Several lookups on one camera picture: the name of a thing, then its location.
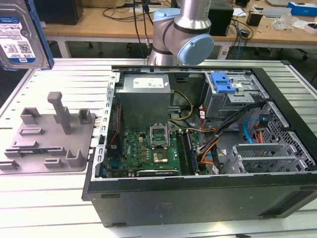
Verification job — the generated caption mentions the grey power supply unit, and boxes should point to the grey power supply unit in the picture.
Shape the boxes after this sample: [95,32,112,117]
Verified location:
[115,74,174,131]

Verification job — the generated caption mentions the grey metal disk bay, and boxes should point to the grey metal disk bay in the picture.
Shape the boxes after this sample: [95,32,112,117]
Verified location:
[221,143,310,174]

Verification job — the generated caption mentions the orange power wire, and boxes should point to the orange power wire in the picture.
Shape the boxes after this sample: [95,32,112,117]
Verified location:
[254,123,267,144]

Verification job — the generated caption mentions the blue plastic drive latch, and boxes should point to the blue plastic drive latch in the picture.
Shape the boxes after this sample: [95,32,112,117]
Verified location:
[210,71,235,94]

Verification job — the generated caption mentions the thick black cable bundle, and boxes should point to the thick black cable bundle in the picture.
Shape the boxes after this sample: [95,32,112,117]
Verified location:
[198,103,264,153]

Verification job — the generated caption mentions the black desktop device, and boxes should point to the black desktop device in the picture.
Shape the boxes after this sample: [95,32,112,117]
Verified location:
[209,6,235,37]

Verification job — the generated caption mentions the CPU socket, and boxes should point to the CPU socket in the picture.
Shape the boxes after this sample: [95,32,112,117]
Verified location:
[151,146,172,166]

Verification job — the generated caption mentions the wooden desk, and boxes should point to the wooden desk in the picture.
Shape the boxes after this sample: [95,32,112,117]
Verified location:
[42,0,317,47]

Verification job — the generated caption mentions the grey parts rack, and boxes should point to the grey parts rack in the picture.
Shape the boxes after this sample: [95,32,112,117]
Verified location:
[0,91,97,174]

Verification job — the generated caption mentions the black open PC case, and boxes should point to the black open PC case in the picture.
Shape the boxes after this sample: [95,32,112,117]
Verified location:
[81,64,317,229]

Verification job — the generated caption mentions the hard disk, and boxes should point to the hard disk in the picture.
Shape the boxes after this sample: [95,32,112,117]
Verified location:
[0,0,55,71]

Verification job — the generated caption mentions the green motherboard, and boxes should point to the green motherboard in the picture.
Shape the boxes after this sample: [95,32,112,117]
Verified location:
[106,130,206,178]

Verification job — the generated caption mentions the grey optical drive cage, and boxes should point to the grey optical drive cage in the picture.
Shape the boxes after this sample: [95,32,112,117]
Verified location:
[202,71,269,121]

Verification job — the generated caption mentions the metal socket cover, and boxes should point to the metal socket cover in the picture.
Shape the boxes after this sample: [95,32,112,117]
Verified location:
[150,123,170,148]

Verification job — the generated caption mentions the RAM stick in rack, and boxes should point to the RAM stick in rack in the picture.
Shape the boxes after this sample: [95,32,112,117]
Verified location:
[19,148,48,154]

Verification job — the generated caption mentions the blue data wire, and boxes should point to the blue data wire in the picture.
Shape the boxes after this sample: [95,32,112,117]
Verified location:
[244,114,269,144]

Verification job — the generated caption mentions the black RAM slot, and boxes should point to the black RAM slot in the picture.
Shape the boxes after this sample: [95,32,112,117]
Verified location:
[176,132,189,175]
[182,132,195,174]

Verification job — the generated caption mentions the black graphics card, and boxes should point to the black graphics card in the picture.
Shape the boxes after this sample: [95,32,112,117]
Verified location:
[136,169,179,177]

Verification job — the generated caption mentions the orange and white wire bundle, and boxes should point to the orange and white wire bundle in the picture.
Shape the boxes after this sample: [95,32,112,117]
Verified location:
[198,142,217,166]

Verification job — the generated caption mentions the yellow power wires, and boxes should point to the yellow power wires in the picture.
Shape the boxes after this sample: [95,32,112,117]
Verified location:
[168,90,194,122]

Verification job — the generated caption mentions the small black box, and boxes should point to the small black box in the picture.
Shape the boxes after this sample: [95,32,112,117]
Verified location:
[246,11,263,27]

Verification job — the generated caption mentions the blue cardboard box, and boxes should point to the blue cardboard box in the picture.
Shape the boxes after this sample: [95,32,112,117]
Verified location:
[287,1,317,17]

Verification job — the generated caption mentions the black computer tower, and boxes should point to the black computer tower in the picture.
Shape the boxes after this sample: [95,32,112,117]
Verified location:
[34,0,84,25]

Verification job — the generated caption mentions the black camera cable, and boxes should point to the black camera cable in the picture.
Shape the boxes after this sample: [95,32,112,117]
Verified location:
[132,0,152,61]

